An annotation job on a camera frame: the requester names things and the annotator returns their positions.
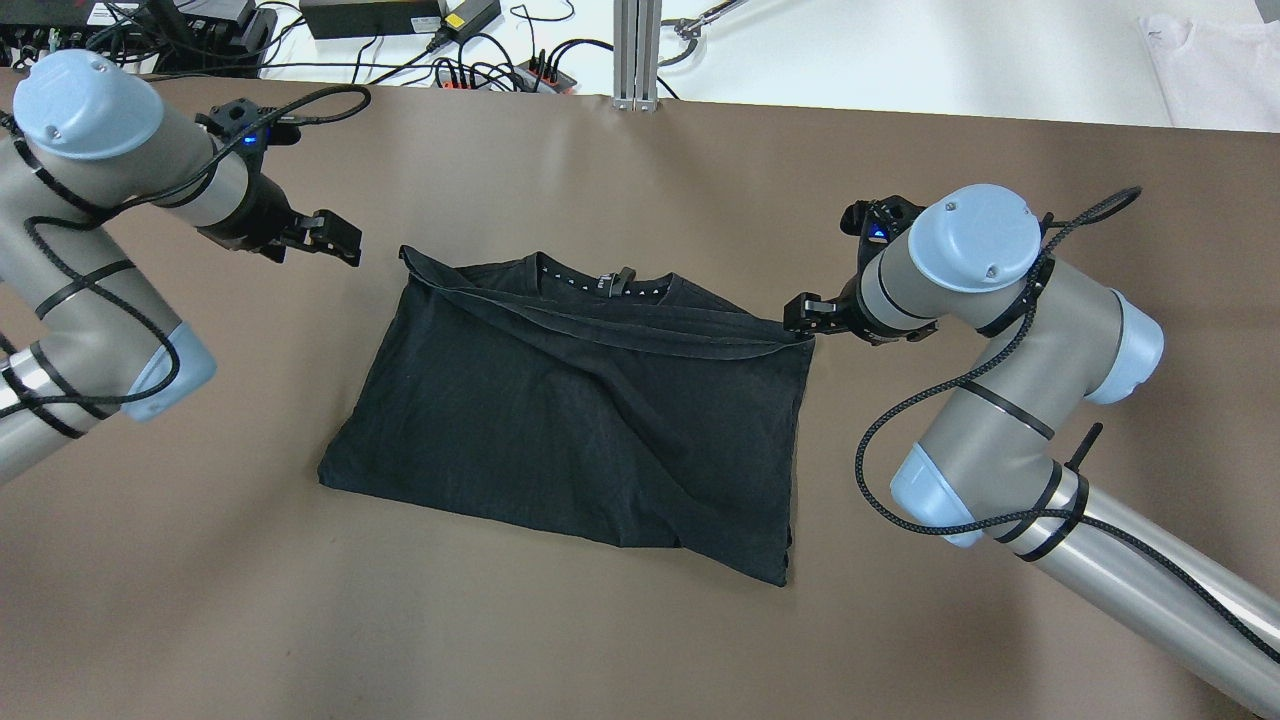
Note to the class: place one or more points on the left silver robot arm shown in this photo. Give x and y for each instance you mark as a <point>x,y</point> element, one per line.
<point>84,142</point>

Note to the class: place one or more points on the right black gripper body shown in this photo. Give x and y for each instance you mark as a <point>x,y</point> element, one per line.
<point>853,308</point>

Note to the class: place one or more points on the white cloth on table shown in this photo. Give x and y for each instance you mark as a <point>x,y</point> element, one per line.
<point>1215,75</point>

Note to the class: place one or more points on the grabber reaching tool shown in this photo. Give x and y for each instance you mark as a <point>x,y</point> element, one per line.
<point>690,29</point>

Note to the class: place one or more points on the black t-shirt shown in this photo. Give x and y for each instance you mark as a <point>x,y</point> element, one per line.
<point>642,414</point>

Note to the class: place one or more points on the grey USB hub orange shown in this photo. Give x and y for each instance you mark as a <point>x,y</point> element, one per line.
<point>537,75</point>

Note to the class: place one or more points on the black power adapter brick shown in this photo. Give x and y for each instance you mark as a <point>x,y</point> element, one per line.
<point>329,20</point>

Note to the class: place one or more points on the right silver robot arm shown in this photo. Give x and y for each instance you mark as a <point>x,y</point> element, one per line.
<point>968,459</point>

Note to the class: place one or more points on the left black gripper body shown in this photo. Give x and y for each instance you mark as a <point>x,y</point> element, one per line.
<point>262,213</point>

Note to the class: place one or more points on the aluminium cell frame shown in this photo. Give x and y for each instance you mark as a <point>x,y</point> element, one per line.
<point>636,30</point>

